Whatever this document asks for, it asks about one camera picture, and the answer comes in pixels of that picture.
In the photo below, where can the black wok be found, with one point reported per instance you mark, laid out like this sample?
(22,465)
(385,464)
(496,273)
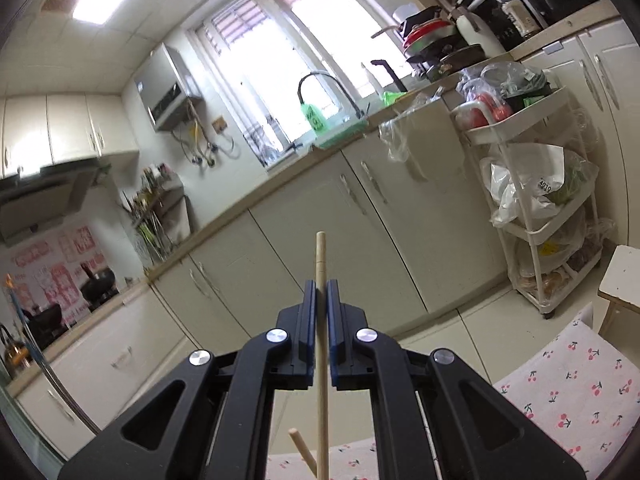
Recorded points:
(99,287)

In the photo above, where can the chrome kitchen faucet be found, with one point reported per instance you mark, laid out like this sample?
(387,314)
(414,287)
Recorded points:
(333,90)

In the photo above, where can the stacked pans and pots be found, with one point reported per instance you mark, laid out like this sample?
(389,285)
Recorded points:
(432,44)

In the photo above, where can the hanging white trash bin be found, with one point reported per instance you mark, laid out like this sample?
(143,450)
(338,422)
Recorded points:
(423,139)

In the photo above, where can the cherry print tablecloth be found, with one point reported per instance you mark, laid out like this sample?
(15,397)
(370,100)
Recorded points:
(585,395)

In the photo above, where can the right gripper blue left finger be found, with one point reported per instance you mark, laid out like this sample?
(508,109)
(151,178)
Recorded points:
(307,331)

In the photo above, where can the white thermos jug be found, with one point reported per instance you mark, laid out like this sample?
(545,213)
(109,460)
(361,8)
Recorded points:
(475,31)

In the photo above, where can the white rolling storage cart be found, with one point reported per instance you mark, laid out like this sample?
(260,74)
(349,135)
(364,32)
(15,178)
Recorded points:
(529,145)

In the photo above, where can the green dish soap bottle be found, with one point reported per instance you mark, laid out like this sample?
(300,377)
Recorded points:
(315,118)

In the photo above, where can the brass kettle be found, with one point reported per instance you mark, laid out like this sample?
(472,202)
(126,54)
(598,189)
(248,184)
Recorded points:
(16,356)

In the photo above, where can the gas water heater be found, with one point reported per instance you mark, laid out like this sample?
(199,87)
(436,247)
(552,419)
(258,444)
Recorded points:
(166,88)

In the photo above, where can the wall utensil spice rack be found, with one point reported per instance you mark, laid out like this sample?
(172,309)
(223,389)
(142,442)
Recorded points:
(158,214)

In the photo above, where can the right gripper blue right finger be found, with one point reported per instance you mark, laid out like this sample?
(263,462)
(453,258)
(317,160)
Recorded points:
(338,341)

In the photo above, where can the range hood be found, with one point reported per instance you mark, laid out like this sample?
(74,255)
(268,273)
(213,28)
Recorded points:
(34,203)

